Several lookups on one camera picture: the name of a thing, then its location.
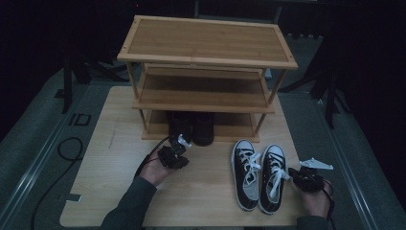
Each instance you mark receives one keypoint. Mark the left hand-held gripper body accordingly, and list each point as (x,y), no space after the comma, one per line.
(174,159)

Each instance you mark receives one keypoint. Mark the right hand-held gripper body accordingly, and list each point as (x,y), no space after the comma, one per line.
(308,180)

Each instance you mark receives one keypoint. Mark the black white canvas sneaker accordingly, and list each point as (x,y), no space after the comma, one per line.
(271,182)
(247,175)

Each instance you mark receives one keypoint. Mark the wooden shoe rack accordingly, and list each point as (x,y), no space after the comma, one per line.
(207,41)

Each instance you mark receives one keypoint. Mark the person's left hand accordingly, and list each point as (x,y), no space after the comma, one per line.
(154,171)

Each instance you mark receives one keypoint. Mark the person's right hand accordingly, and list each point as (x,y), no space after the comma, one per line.
(316,202)

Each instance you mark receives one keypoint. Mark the black metal stand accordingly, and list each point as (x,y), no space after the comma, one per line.
(67,86)
(330,102)

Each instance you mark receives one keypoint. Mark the black tape piece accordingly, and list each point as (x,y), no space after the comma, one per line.
(73,197)

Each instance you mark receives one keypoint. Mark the aluminium floor cross rail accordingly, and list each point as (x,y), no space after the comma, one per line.
(300,93)

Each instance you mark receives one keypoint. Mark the grey metal frame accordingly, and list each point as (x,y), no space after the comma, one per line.
(277,14)

